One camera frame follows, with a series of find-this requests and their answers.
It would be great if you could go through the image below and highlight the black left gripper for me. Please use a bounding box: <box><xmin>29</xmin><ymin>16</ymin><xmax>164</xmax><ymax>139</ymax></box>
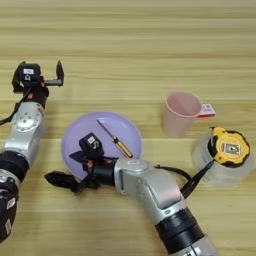
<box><xmin>11</xmin><ymin>59</ymin><xmax>65</xmax><ymax>110</ymax></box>

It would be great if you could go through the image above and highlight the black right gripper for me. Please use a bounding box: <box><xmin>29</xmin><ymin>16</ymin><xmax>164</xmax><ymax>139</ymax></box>
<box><xmin>43</xmin><ymin>149</ymin><xmax>120</xmax><ymax>195</ymax></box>

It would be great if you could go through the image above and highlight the purple round plate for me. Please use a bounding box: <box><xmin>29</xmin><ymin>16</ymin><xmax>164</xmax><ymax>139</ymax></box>
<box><xmin>60</xmin><ymin>110</ymin><xmax>145</xmax><ymax>183</ymax></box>

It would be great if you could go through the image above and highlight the screwdriver with orange handle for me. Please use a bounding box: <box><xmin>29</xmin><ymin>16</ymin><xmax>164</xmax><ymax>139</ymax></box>
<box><xmin>96</xmin><ymin>118</ymin><xmax>135</xmax><ymax>160</ymax></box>

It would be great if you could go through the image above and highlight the yellow tape measure with strap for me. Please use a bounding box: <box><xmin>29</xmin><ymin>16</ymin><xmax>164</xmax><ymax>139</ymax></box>
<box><xmin>179</xmin><ymin>125</ymin><xmax>252</xmax><ymax>201</ymax></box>

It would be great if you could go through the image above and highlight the pink plastic cup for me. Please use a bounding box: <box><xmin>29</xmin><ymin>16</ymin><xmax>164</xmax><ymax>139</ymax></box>
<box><xmin>161</xmin><ymin>90</ymin><xmax>204</xmax><ymax>139</ymax></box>

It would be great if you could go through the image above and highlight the small red white card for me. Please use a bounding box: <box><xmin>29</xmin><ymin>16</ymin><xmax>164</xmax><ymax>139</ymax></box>
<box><xmin>197</xmin><ymin>102</ymin><xmax>217</xmax><ymax>120</ymax></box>

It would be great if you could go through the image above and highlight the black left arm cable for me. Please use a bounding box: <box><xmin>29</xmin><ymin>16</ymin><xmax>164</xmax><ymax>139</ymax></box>
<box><xmin>0</xmin><ymin>89</ymin><xmax>33</xmax><ymax>128</ymax></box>

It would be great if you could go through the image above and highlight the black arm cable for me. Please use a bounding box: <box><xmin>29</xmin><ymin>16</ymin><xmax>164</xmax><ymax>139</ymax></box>
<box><xmin>0</xmin><ymin>89</ymin><xmax>33</xmax><ymax>128</ymax></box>
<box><xmin>154</xmin><ymin>163</ymin><xmax>193</xmax><ymax>183</ymax></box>

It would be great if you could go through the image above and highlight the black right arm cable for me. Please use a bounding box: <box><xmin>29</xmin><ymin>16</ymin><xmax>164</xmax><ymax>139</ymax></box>
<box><xmin>154</xmin><ymin>163</ymin><xmax>193</xmax><ymax>183</ymax></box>

